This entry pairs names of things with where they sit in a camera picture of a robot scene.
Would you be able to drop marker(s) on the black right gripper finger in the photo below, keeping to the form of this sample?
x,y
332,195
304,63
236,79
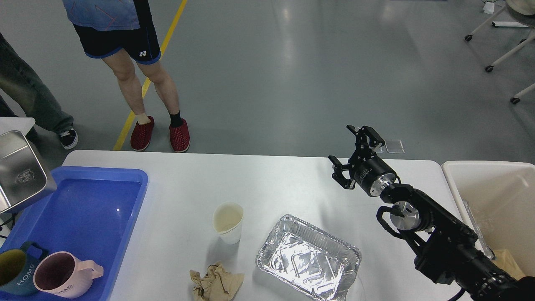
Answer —
x,y
338,168
367,143

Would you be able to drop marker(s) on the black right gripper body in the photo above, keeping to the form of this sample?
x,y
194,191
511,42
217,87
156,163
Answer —
x,y
373,175

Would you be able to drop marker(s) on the aluminium foil tray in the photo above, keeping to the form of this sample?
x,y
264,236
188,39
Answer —
x,y
309,259

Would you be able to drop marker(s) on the pink HOME mug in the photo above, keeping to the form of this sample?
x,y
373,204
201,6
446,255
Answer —
x,y
64,275

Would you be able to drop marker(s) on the stainless steel rectangular tray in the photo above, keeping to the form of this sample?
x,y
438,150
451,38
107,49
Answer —
x,y
23,179

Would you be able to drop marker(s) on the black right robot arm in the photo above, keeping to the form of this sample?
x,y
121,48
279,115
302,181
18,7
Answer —
x,y
444,246

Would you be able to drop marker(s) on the white paper cup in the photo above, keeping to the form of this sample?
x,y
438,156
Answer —
x,y
227,222

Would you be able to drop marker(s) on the beige plastic waste bin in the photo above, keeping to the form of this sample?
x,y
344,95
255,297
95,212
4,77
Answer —
x,y
497,200

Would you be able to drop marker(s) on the crumpled brown paper napkin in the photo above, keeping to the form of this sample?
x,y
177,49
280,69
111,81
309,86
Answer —
x,y
217,285

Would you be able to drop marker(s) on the blue plastic bin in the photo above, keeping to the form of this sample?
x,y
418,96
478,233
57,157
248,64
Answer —
x,y
91,214

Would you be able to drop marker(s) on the person in blue shirt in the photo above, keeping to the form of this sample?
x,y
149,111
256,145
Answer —
x,y
122,34

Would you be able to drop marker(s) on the blue HOME mug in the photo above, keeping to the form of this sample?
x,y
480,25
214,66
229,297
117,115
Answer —
x,y
17,269

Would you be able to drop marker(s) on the white side table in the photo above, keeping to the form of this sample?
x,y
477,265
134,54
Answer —
x,y
21,124

